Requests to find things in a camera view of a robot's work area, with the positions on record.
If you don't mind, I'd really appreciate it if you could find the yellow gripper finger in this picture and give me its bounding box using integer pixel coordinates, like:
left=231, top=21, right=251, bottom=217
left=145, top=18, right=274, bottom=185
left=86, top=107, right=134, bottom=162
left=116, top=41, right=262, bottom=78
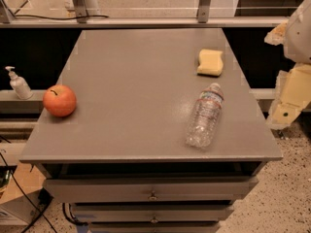
left=264, top=21, right=288, bottom=46
left=266, top=63, right=311, bottom=129

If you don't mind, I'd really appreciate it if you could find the yellow sponge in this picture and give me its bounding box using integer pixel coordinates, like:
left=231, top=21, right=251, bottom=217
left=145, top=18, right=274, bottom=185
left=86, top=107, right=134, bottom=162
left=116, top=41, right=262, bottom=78
left=197, top=50, right=224, bottom=77

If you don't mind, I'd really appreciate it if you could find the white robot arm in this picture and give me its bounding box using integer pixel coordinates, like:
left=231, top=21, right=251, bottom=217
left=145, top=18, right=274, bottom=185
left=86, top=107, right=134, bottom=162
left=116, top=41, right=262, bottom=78
left=264, top=0, right=311, bottom=130

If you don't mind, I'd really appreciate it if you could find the red apple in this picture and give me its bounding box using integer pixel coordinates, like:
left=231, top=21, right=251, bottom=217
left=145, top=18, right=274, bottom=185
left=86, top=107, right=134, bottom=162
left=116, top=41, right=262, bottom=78
left=43, top=84, right=77, bottom=117

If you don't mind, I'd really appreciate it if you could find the clear plastic water bottle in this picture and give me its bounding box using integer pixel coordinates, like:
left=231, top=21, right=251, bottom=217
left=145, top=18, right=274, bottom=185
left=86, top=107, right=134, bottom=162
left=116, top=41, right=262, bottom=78
left=186, top=83, right=224, bottom=149

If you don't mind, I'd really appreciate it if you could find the top grey drawer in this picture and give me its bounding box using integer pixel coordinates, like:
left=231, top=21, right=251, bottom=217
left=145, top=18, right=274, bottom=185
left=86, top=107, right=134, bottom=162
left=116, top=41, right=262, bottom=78
left=44, top=177, right=259, bottom=203

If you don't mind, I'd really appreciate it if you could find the grey drawer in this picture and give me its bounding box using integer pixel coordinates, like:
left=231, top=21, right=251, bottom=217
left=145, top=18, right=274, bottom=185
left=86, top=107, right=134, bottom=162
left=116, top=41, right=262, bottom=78
left=44, top=177, right=259, bottom=203
left=88, top=222, right=221, bottom=233
left=72, top=204, right=233, bottom=223

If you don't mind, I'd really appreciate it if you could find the grey drawer cabinet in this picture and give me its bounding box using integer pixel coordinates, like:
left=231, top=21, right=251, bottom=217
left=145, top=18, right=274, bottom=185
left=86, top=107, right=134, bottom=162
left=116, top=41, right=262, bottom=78
left=18, top=28, right=284, bottom=233

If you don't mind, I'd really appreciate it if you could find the bottom grey drawer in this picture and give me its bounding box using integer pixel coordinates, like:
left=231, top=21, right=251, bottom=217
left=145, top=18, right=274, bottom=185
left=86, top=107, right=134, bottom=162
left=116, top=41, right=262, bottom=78
left=88, top=222, right=221, bottom=233

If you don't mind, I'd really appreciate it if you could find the middle grey drawer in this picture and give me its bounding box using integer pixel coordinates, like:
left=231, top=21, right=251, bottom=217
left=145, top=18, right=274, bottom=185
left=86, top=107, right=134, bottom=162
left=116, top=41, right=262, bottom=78
left=72, top=204, right=233, bottom=223

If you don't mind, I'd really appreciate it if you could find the white pump dispenser bottle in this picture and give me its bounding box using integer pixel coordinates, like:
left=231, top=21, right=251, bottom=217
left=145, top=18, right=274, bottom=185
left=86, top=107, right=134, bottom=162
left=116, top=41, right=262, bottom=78
left=5, top=66, right=33, bottom=100

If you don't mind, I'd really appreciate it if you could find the cardboard box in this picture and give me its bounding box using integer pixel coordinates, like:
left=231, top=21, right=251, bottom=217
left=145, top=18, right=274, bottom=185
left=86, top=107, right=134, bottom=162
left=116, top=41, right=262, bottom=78
left=0, top=163, right=45, bottom=226

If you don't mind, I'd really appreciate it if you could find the grey back rail shelf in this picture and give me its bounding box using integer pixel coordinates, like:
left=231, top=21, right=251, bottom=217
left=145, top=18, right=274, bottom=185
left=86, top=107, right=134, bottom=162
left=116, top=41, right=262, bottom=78
left=0, top=17, right=288, bottom=28

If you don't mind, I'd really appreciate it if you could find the right metal bracket post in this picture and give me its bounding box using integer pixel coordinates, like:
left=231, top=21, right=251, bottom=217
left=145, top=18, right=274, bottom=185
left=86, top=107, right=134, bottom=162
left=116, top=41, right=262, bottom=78
left=196, top=0, right=211, bottom=23

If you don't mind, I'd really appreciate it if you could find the metal bracket post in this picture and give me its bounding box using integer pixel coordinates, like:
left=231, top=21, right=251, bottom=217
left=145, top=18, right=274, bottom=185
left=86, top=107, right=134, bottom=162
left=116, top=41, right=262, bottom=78
left=196, top=0, right=211, bottom=23
left=72, top=0, right=88, bottom=23

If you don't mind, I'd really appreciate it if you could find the left metal bracket post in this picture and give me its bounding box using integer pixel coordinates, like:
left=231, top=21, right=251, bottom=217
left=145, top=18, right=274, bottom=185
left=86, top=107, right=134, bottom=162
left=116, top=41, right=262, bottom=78
left=72, top=0, right=88, bottom=23

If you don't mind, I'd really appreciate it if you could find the black cable on shelf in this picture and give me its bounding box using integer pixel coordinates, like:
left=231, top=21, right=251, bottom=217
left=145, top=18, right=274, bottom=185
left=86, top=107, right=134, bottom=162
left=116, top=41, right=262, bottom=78
left=13, top=14, right=110, bottom=21

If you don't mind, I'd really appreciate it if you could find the black floor cable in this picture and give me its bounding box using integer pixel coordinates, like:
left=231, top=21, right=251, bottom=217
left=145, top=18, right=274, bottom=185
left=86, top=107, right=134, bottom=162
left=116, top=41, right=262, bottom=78
left=0, top=150, right=58, bottom=233

